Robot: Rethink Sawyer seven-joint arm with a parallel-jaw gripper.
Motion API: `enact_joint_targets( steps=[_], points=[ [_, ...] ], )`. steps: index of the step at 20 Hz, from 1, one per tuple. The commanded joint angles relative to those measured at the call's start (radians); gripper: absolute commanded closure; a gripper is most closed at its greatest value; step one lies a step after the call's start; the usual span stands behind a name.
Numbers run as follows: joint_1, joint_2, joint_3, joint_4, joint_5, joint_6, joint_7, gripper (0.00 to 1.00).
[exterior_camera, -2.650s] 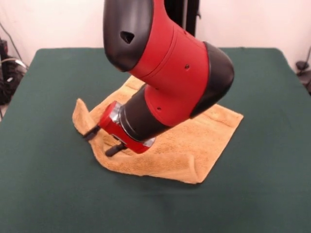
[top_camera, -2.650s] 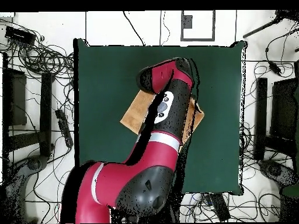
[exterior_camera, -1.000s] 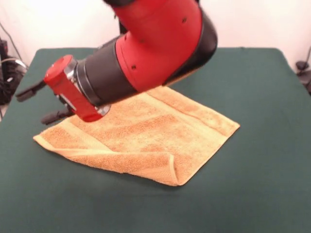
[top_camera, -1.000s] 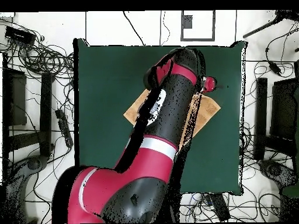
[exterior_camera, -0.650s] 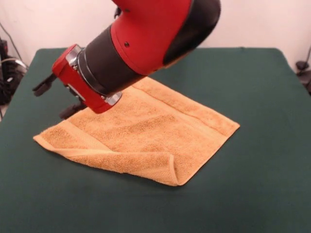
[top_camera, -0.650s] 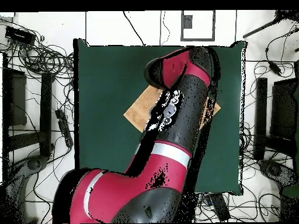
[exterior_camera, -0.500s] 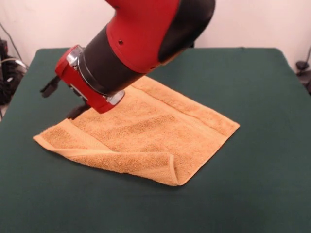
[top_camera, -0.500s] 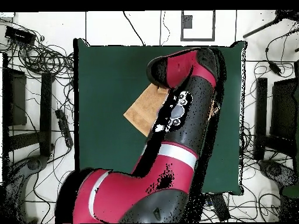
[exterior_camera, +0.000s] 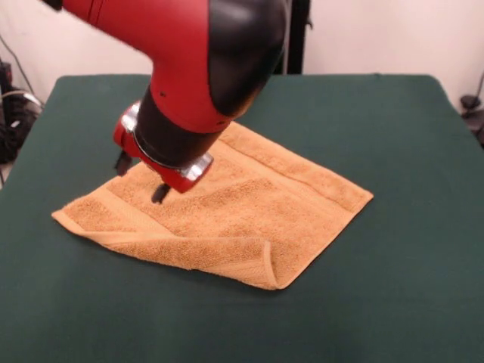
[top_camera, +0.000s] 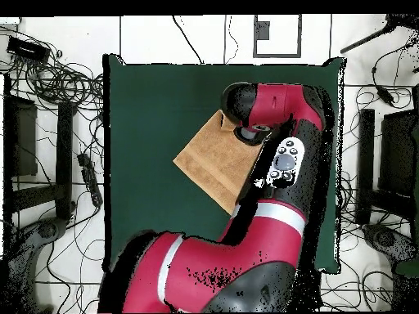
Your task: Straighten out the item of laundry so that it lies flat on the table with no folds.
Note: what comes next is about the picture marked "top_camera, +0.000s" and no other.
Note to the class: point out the orange terry towel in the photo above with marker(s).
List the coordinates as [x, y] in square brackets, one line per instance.
[216, 160]

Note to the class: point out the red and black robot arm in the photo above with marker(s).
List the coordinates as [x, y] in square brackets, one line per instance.
[245, 255]

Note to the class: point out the dark green table cloth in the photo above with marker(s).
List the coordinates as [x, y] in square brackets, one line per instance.
[147, 114]

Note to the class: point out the black power adapter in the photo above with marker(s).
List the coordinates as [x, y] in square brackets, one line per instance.
[384, 95]

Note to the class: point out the black tripod leg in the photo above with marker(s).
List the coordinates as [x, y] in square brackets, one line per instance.
[366, 41]

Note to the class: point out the grey chair base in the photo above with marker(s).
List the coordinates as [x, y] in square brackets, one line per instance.
[383, 237]
[49, 229]

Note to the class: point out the black power strip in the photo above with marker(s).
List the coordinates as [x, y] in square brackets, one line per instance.
[89, 176]

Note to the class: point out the green object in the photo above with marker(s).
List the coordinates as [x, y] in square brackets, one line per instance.
[409, 268]

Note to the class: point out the black electronics box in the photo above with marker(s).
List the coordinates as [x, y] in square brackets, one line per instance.
[27, 49]

